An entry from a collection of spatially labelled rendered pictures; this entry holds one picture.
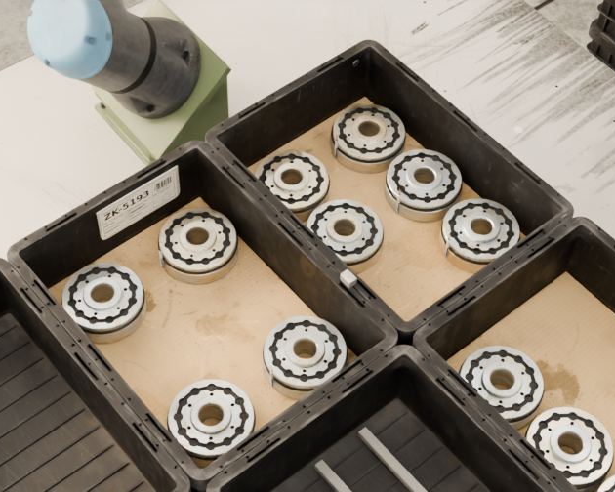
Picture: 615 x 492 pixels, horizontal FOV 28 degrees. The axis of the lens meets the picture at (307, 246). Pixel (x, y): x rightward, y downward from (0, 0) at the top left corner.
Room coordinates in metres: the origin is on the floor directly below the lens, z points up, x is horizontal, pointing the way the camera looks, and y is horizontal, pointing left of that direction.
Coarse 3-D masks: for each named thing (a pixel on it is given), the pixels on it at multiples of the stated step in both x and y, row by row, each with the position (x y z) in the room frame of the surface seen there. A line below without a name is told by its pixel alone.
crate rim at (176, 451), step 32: (160, 160) 1.01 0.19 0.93; (224, 160) 1.02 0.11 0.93; (256, 192) 0.97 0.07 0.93; (64, 224) 0.90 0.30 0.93; (288, 224) 0.92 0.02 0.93; (320, 256) 0.87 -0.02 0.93; (32, 288) 0.81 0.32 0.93; (352, 288) 0.83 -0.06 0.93; (64, 320) 0.76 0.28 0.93; (384, 320) 0.78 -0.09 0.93; (384, 352) 0.74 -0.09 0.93; (288, 416) 0.65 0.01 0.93; (192, 480) 0.57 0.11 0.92
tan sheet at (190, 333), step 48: (144, 240) 0.96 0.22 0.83; (240, 240) 0.96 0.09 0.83; (144, 288) 0.88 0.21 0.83; (192, 288) 0.88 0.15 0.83; (240, 288) 0.89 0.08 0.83; (288, 288) 0.89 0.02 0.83; (144, 336) 0.81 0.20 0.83; (192, 336) 0.81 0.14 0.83; (240, 336) 0.82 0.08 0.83; (144, 384) 0.74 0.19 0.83; (240, 384) 0.75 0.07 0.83
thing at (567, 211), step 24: (360, 48) 1.23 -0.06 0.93; (384, 48) 1.23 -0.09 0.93; (312, 72) 1.18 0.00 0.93; (408, 72) 1.19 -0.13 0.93; (288, 96) 1.14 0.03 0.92; (432, 96) 1.15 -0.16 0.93; (240, 120) 1.09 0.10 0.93; (456, 120) 1.11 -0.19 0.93; (216, 144) 1.04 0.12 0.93; (528, 168) 1.03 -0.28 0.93; (264, 192) 0.97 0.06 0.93; (552, 192) 0.99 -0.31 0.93; (288, 216) 0.93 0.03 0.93; (312, 240) 0.90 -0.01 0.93; (336, 264) 0.86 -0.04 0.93; (504, 264) 0.87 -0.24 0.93; (360, 288) 0.83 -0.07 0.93; (456, 288) 0.83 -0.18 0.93; (384, 312) 0.79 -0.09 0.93; (432, 312) 0.80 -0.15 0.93; (408, 336) 0.77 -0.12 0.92
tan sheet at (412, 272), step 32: (320, 128) 1.17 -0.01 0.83; (320, 160) 1.11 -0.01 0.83; (352, 192) 1.05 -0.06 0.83; (384, 192) 1.06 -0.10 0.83; (384, 224) 1.00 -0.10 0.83; (416, 224) 1.00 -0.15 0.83; (384, 256) 0.95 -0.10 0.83; (416, 256) 0.95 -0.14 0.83; (384, 288) 0.90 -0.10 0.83; (416, 288) 0.90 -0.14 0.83; (448, 288) 0.90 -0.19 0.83
